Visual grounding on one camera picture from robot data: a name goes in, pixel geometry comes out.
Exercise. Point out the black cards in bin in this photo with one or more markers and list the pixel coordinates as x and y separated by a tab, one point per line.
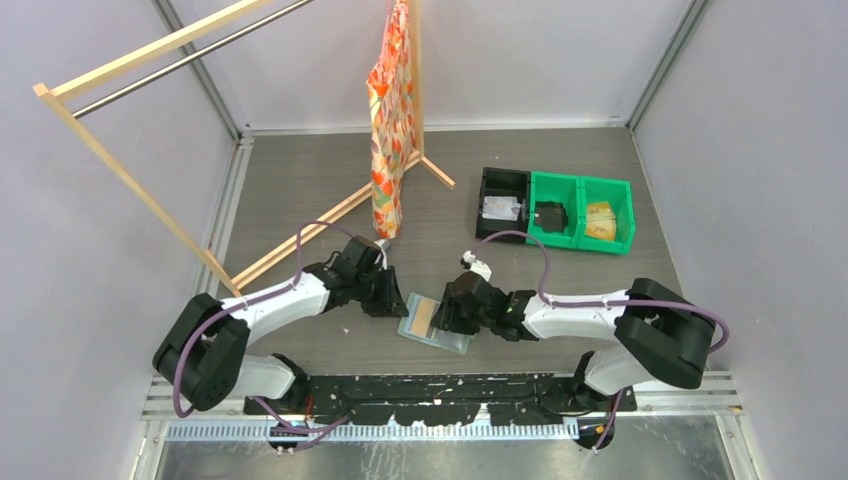
550	217

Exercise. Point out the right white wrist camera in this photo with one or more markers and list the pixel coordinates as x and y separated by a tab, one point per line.
471	263

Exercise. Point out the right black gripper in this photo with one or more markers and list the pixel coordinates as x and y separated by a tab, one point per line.
448	317

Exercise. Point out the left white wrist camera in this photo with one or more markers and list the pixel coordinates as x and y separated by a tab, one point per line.
382	257

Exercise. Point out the green bin middle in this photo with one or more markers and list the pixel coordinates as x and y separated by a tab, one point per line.
565	189

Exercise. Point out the green bin right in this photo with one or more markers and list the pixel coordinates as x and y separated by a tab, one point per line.
619	194

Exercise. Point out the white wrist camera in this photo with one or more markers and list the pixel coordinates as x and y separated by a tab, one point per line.
471	263
382	257

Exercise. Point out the black storage bin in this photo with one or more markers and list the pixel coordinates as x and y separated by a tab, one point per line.
503	182

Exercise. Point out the orange floral hanging cloth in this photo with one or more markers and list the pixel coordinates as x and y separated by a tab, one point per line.
389	87

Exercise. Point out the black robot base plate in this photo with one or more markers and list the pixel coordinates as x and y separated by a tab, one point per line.
436	400

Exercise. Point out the white cards in bin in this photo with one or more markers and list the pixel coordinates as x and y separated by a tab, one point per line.
502	208

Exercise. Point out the wooden clothes rack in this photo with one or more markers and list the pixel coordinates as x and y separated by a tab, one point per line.
70	224

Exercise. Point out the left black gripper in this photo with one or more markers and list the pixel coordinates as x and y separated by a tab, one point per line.
390	303

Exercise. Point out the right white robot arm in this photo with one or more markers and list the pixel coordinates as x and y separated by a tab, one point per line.
657	335

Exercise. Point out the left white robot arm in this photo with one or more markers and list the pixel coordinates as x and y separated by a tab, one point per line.
204	355

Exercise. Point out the green bin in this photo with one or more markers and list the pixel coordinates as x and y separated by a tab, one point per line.
619	194
565	189

